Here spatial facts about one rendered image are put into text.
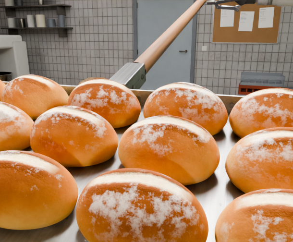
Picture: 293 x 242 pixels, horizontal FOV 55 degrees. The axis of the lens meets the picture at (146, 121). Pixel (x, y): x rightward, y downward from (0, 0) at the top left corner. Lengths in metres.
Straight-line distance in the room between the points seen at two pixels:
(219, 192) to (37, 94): 0.26
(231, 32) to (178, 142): 4.81
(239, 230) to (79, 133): 0.17
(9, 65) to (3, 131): 5.74
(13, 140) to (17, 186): 0.11
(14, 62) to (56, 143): 5.70
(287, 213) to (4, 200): 0.19
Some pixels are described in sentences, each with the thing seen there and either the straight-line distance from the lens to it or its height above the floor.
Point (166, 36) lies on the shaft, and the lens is 0.64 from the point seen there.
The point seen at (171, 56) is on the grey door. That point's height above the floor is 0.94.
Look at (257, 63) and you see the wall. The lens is 5.06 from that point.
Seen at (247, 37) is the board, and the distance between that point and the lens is 5.02.
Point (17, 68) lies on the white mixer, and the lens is 5.97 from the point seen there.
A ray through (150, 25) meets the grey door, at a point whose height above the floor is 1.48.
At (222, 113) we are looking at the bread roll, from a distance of 0.32.
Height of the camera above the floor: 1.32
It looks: 17 degrees down
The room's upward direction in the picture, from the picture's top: straight up
